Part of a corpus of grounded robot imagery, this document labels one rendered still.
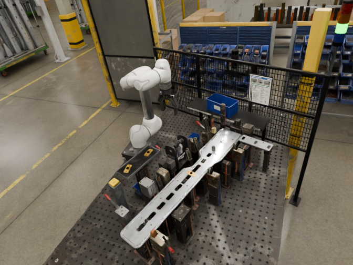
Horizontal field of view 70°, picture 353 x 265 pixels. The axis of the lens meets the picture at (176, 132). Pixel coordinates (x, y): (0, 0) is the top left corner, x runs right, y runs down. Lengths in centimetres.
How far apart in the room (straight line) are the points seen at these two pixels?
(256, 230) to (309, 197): 136
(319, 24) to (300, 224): 195
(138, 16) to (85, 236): 314
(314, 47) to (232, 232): 156
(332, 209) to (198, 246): 178
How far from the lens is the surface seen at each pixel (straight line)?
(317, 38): 228
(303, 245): 298
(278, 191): 239
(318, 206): 331
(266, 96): 255
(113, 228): 226
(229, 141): 235
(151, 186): 190
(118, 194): 198
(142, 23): 421
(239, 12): 868
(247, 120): 258
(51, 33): 867
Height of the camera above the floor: 249
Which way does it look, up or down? 37 degrees down
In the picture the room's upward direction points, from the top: 8 degrees counter-clockwise
